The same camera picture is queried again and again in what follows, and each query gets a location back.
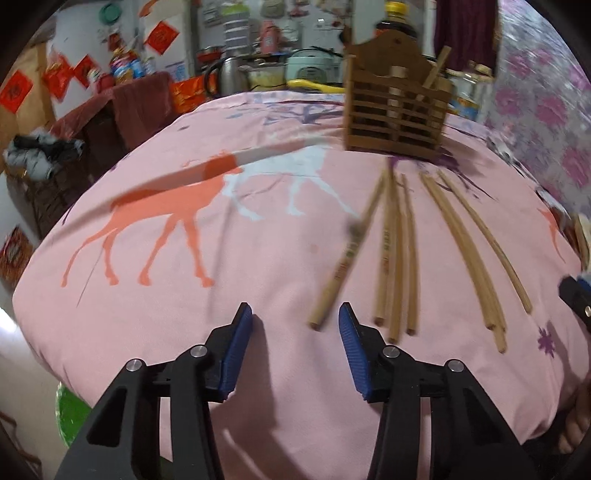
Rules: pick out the orange red gift bag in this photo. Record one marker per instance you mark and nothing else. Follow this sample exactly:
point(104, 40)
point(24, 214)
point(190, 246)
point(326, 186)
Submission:
point(187, 94)

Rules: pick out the plain wooden chopstick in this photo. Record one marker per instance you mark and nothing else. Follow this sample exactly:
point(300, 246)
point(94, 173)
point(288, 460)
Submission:
point(409, 267)
point(395, 286)

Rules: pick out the light wooden chopstick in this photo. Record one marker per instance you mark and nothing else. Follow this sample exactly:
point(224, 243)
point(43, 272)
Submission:
point(429, 78)

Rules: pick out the pink deer-print tablecloth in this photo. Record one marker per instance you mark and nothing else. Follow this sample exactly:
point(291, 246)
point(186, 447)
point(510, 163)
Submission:
point(277, 240)

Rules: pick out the green plastic basin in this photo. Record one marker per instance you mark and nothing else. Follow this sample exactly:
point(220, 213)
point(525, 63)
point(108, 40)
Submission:
point(71, 415)

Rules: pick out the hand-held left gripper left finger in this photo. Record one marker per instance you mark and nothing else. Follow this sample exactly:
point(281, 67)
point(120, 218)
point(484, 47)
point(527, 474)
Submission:
point(238, 350)

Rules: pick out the red cardboard box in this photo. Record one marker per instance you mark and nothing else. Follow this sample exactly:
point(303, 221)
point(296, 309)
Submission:
point(14, 254)

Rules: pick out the dark soy sauce bottle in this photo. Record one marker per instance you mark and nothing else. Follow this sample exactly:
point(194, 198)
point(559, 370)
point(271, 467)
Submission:
point(397, 25)

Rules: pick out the dark red cloth-covered cabinet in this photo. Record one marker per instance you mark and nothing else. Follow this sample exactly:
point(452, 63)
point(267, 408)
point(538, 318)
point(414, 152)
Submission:
point(134, 106)

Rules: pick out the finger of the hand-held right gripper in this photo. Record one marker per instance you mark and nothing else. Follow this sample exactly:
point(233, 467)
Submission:
point(577, 295)

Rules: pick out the red diamond paper decoration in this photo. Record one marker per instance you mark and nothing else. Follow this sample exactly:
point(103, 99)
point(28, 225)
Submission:
point(87, 69)
point(162, 38)
point(14, 92)

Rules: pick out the green stacked food container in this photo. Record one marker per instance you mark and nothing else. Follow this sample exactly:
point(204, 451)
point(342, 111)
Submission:
point(237, 23)

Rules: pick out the printed wooden chopstick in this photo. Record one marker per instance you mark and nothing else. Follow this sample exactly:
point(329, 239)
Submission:
point(384, 258)
point(344, 265)

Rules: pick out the red plastic bag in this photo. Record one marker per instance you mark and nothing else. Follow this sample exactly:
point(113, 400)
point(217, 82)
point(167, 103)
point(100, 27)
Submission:
point(59, 74)

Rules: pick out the yellow plastic ladle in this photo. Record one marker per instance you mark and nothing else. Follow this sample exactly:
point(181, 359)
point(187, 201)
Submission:
point(314, 85)

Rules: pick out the pink thermos jug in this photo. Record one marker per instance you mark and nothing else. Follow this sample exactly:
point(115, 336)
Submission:
point(270, 37)

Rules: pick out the chopsticks standing in holder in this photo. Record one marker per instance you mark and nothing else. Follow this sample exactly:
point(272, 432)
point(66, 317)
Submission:
point(441, 62)

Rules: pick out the pale green rice cooker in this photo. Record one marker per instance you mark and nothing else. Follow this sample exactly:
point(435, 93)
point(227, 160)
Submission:
point(314, 67)

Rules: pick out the grey jacket pile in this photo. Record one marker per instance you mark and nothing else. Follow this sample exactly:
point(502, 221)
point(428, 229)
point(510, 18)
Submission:
point(39, 152)

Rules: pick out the steel electric kettle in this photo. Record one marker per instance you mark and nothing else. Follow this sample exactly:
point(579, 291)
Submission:
point(231, 76)

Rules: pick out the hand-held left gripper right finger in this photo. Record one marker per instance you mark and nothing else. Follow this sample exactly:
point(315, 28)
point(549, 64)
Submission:
point(355, 355)

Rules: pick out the green wall plate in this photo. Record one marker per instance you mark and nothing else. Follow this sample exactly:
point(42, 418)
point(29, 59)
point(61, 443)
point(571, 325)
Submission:
point(111, 14)

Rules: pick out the brown wooden wall board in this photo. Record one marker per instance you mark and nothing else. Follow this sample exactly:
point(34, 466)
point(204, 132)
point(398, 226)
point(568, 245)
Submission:
point(32, 83)

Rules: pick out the red bowl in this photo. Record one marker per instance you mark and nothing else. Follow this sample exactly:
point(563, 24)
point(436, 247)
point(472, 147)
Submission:
point(210, 54)

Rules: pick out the brown wooden chopstick holder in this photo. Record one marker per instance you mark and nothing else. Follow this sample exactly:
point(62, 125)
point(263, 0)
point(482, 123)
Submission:
point(392, 147)

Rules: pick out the tan wooden object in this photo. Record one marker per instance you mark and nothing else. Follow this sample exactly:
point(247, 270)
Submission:
point(584, 242)

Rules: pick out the pink floral curtain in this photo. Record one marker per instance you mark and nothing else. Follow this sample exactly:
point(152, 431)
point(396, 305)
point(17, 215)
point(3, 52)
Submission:
point(540, 92)

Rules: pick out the clear plastic jug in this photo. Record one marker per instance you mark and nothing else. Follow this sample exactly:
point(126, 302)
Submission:
point(468, 92)

